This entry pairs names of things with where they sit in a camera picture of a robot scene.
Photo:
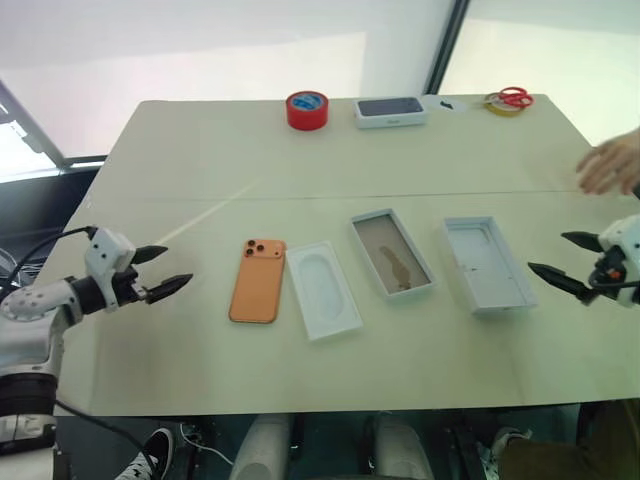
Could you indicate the phone box base brown inside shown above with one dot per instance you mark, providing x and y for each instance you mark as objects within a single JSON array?
[{"x": 395, "y": 255}]

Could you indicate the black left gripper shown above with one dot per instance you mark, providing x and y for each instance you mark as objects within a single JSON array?
[{"x": 129, "y": 289}]

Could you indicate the brown trousers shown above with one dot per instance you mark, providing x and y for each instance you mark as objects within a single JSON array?
[{"x": 590, "y": 445}]

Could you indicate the yellow tape roll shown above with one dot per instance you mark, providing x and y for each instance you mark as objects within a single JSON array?
[{"x": 502, "y": 110}]

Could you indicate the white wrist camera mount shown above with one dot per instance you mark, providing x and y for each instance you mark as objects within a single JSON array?
[
  {"x": 105, "y": 250},
  {"x": 625, "y": 235}
]

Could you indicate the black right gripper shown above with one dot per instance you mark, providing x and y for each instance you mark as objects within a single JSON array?
[{"x": 607, "y": 267}]

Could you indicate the white moulded tray insert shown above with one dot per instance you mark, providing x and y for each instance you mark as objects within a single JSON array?
[{"x": 325, "y": 290}]

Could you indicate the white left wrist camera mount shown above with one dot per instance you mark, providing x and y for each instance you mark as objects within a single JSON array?
[{"x": 105, "y": 250}]

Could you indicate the dark window frame post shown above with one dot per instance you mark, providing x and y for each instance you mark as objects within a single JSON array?
[{"x": 447, "y": 45}]

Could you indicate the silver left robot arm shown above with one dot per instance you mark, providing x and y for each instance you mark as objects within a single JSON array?
[{"x": 30, "y": 320}]

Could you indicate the black and white sneaker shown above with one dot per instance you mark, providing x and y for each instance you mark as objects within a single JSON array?
[{"x": 150, "y": 455}]

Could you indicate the orange smartphone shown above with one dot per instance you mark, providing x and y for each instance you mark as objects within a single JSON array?
[{"x": 256, "y": 287}]

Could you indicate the person's bare hand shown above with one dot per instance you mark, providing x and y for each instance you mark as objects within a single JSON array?
[{"x": 612, "y": 160}]

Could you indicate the white rounded robot leg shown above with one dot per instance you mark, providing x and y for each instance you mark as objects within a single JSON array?
[
  {"x": 402, "y": 450},
  {"x": 260, "y": 450}
]

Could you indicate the white boxed phone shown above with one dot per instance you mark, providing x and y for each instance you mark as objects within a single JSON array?
[{"x": 391, "y": 112}]

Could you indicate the dark slanted window frame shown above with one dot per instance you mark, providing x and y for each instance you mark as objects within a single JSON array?
[{"x": 35, "y": 130}]

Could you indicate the red tape roll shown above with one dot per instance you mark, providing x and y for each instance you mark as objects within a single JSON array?
[{"x": 306, "y": 115}]

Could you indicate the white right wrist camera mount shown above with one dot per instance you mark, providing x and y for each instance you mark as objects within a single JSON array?
[{"x": 625, "y": 235}]

